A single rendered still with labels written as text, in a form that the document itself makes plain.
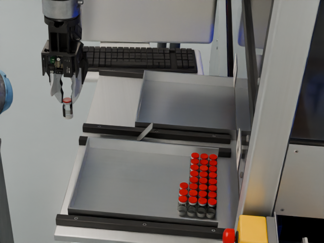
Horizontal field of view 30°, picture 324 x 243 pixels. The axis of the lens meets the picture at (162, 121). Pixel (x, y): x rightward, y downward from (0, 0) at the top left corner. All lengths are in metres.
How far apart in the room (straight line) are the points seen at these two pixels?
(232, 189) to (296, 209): 0.28
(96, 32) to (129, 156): 0.73
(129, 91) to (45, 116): 1.42
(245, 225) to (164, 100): 0.66
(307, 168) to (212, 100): 0.66
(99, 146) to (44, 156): 1.36
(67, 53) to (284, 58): 0.43
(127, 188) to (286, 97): 0.55
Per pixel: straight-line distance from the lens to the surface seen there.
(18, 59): 3.68
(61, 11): 1.20
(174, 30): 2.18
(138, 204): 1.44
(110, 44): 2.20
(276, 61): 1.04
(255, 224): 1.22
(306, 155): 1.17
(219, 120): 1.71
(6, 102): 1.66
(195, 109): 1.75
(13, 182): 2.83
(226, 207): 1.46
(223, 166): 1.57
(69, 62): 1.23
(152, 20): 2.16
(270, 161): 1.17
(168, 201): 1.45
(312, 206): 1.26
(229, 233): 1.22
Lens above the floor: 1.91
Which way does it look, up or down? 37 degrees down
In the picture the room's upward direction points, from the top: 3 degrees clockwise
